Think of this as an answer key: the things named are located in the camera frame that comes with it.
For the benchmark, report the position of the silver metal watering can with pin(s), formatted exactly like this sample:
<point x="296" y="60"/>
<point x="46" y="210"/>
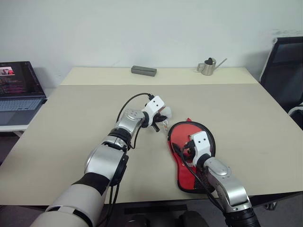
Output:
<point x="207" y="67"/>

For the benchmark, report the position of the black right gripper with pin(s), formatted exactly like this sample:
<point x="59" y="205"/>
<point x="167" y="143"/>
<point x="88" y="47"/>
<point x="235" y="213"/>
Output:
<point x="189" y="151"/>

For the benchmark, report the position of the white side table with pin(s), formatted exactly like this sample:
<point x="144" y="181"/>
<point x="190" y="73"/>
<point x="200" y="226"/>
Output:
<point x="11" y="127"/>

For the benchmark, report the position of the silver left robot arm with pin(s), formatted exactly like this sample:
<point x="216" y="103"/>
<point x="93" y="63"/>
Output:
<point x="101" y="163"/>

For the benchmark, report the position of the open laptop computer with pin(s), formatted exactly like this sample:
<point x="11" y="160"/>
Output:
<point x="19" y="99"/>

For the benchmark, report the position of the black office chair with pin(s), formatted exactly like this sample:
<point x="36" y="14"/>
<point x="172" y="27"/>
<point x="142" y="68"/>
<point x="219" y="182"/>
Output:
<point x="284" y="78"/>

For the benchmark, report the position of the gray rectangular box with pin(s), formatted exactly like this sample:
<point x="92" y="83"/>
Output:
<point x="144" y="71"/>

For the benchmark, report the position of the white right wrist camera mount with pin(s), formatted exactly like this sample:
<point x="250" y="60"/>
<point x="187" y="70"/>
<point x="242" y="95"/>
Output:
<point x="201" y="144"/>

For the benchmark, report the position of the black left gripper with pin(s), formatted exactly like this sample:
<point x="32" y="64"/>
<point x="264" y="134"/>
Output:
<point x="153" y="121"/>

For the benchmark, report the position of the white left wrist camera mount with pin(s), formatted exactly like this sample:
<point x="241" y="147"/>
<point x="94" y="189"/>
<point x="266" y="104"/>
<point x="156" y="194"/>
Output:
<point x="154" y="105"/>

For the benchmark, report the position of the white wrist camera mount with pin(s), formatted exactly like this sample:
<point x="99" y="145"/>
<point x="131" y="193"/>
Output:
<point x="201" y="144"/>
<point x="154" y="105"/>

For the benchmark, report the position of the black and red paddle case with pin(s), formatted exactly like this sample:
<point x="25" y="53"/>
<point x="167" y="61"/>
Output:
<point x="180" y="139"/>

